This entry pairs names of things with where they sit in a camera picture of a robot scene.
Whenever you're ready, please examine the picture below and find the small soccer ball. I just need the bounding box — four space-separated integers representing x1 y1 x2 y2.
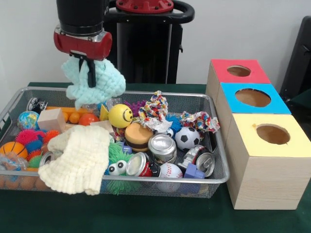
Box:
174 127 201 150

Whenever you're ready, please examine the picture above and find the red crushed can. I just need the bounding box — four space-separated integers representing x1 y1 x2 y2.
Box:
125 152 161 178

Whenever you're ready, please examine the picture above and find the dark green table cloth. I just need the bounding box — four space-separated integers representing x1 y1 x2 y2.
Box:
0 82 311 233

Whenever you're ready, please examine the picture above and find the silver crushed can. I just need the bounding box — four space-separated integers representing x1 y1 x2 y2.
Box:
193 150 216 178

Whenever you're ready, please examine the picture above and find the yellow smiley ball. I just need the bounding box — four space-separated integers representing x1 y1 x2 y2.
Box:
108 104 134 129

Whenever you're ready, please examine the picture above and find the wooden box with three holes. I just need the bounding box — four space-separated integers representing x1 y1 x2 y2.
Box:
206 59 311 210

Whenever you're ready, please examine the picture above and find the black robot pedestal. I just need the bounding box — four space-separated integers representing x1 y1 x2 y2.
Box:
100 0 195 84

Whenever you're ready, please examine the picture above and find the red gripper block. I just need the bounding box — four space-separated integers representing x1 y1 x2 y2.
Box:
53 27 113 88

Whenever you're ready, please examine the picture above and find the shallow clear mesh bin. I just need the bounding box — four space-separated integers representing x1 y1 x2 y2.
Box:
0 87 230 199

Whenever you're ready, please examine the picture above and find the toy burger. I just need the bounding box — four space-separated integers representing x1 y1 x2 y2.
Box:
124 122 154 152

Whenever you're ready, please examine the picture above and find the mint green knitted cloth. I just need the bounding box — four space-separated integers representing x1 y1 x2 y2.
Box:
61 56 127 110

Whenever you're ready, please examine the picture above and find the open silver can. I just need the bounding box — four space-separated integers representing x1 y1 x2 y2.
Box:
148 134 177 165

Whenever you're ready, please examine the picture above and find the white toy baseball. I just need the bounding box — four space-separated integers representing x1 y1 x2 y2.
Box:
159 164 184 193

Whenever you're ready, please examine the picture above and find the cream knitted cloth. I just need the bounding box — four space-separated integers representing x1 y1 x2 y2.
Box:
38 125 112 196

